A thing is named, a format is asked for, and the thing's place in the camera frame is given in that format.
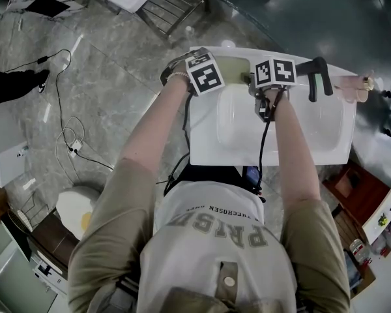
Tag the white cardboard box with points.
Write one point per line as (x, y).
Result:
(6, 148)

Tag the metal rack stand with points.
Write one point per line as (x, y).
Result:
(172, 8)

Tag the black faucet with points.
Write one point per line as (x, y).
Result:
(317, 77)

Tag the person's white and khaki shirt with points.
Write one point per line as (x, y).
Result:
(211, 249)

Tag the white ceramic sink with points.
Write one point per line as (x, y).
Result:
(316, 132)

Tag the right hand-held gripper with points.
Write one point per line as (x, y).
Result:
(275, 72)

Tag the person's left forearm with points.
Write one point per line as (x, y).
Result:
(156, 122)

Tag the pale green soap dish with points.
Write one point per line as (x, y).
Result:
(233, 67)

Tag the pink bottle with gold cap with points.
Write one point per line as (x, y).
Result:
(352, 88)

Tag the reddish wooden box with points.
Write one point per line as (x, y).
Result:
(361, 194)

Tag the person's right forearm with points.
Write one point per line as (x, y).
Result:
(293, 148)

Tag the white power strip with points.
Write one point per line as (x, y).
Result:
(75, 147)

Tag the clear plastic bottle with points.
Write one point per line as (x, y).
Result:
(358, 248)

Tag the black flat tablet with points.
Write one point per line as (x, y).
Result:
(48, 6)

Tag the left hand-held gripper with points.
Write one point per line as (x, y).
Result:
(204, 75)

